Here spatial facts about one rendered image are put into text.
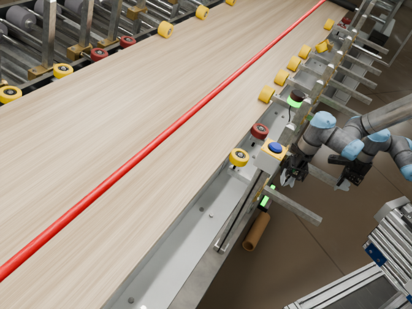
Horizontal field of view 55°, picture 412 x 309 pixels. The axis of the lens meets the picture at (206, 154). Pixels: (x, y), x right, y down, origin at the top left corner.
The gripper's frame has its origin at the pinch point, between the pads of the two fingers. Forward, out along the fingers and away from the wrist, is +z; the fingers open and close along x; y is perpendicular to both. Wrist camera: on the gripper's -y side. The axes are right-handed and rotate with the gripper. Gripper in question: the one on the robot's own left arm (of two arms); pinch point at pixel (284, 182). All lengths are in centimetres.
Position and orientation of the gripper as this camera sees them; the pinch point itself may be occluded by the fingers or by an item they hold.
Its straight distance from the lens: 162.0
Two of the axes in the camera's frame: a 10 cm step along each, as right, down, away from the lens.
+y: -1.3, 6.2, -7.7
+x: 9.5, 3.0, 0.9
